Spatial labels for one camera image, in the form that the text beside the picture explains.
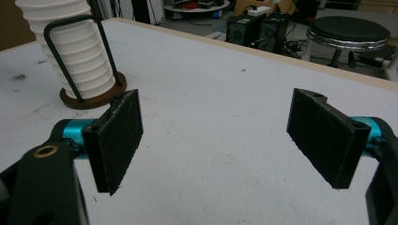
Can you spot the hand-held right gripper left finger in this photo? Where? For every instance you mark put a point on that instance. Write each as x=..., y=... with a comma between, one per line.
x=114, y=140

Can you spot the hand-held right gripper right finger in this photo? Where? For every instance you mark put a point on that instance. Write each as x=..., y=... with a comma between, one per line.
x=325, y=137

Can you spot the stack of paper cups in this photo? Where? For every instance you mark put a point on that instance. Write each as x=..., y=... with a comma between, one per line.
x=81, y=62

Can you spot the white table mat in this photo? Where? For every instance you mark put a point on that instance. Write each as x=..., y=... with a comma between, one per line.
x=203, y=109

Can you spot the black round stool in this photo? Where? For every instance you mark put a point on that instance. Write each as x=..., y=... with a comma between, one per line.
x=347, y=29

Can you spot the black computer tower green sticker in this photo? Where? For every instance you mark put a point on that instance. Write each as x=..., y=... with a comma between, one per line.
x=241, y=31

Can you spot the white power strip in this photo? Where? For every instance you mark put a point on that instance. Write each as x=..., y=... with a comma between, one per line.
x=258, y=11

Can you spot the white round table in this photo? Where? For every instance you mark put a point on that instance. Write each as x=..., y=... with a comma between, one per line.
x=194, y=8

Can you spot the brown cardboard box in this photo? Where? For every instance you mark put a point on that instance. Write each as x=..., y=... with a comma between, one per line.
x=244, y=6

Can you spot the blue tape roll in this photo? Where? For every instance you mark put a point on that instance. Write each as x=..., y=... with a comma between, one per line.
x=218, y=14

